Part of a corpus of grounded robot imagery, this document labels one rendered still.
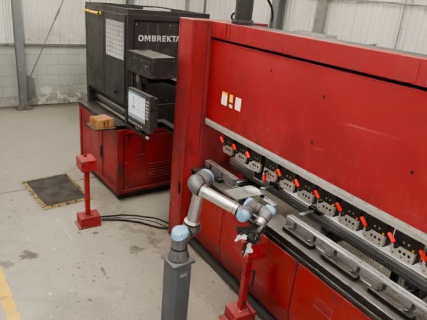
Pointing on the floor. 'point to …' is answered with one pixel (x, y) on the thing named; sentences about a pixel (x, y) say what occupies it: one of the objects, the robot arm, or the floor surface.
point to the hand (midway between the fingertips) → (237, 249)
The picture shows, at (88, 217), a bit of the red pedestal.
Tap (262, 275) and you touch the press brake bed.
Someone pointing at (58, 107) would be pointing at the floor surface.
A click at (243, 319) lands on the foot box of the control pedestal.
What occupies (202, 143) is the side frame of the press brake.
